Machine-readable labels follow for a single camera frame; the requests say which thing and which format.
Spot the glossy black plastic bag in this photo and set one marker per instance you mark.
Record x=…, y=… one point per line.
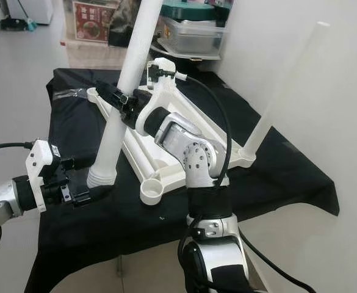
x=123, y=24

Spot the clear tape strip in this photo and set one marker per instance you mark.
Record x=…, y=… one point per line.
x=71, y=93

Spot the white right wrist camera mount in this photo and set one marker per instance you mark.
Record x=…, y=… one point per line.
x=163, y=91

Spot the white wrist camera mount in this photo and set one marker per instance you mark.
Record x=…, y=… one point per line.
x=41, y=159
x=163, y=91

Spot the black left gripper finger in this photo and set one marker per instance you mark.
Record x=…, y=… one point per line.
x=77, y=163
x=94, y=196

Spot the white plastic tray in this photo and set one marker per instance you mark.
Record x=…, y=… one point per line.
x=202, y=57

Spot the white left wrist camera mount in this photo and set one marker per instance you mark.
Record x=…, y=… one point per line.
x=41, y=159

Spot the clear storage box orange lid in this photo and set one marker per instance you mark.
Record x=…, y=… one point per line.
x=68, y=21

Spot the black dustpan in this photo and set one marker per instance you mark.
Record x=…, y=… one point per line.
x=16, y=24

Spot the dark green pot lid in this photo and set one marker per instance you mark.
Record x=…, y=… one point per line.
x=187, y=12

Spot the black tablecloth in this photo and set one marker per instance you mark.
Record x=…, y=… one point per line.
x=111, y=244

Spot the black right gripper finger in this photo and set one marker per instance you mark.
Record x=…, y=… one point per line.
x=113, y=96

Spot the white plastic children table top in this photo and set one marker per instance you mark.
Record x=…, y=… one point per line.
x=141, y=160

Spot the red printed food carton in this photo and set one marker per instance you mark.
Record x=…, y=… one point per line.
x=91, y=21

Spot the clear plastic container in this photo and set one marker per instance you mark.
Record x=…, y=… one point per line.
x=193, y=38

